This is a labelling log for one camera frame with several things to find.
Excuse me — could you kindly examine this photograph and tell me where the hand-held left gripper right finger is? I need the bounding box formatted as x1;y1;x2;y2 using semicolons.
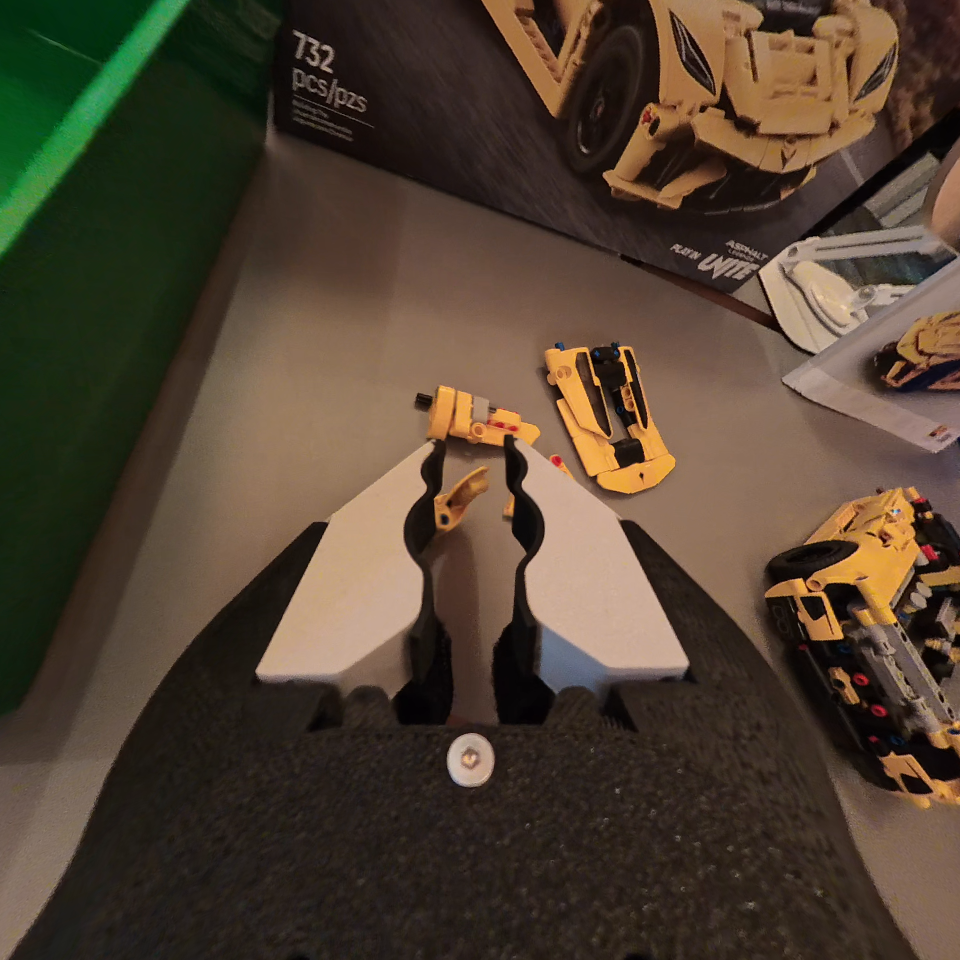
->
493;433;691;726

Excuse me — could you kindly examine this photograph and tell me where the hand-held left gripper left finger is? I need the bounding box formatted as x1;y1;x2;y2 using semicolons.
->
255;439;456;726

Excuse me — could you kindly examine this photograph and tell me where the small curved yellow brick piece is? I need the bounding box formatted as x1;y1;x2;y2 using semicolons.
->
433;466;491;534

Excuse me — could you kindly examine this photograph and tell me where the yellow toy brick car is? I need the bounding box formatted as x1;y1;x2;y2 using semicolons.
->
765;486;960;810

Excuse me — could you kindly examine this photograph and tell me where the grey desk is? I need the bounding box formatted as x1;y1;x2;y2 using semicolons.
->
0;135;960;960

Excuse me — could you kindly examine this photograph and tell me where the yellow brick car hood assembly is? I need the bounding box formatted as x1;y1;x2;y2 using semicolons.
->
543;341;676;495

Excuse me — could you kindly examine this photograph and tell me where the long yellow grey brick assembly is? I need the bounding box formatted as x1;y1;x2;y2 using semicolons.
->
414;384;543;449

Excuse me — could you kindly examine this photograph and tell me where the white instruction booklet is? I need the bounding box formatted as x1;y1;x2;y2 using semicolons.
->
781;261;960;455

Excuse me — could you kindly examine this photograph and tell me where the green plastic bin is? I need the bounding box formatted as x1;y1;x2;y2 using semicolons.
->
0;0;282;715

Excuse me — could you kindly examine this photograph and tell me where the white stand base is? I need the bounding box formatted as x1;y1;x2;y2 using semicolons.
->
757;228;950;355

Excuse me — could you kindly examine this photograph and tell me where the dark toy car set box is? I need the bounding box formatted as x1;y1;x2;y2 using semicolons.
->
271;0;960;301

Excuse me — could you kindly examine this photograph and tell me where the beige round panel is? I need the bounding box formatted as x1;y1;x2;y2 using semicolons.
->
924;138;960;250

